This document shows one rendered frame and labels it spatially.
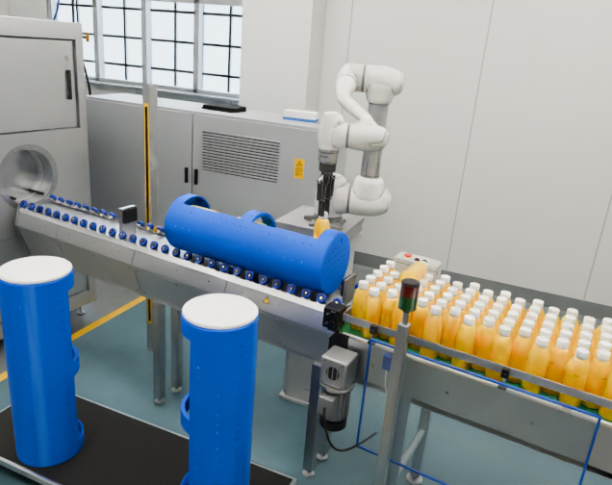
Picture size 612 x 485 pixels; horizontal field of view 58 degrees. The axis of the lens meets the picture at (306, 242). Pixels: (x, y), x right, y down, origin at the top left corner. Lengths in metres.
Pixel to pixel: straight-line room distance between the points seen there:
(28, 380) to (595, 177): 4.15
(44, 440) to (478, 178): 3.76
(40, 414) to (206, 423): 0.80
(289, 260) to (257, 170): 1.86
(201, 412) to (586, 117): 3.75
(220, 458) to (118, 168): 3.14
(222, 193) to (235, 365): 2.46
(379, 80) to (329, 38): 2.46
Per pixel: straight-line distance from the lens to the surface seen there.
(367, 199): 2.89
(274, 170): 4.10
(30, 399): 2.66
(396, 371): 2.04
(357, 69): 2.82
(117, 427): 3.01
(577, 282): 5.19
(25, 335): 2.51
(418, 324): 2.19
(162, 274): 2.89
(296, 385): 3.35
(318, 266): 2.31
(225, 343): 2.00
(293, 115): 4.15
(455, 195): 5.04
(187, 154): 4.47
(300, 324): 2.46
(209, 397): 2.13
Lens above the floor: 1.98
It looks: 19 degrees down
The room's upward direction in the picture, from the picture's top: 5 degrees clockwise
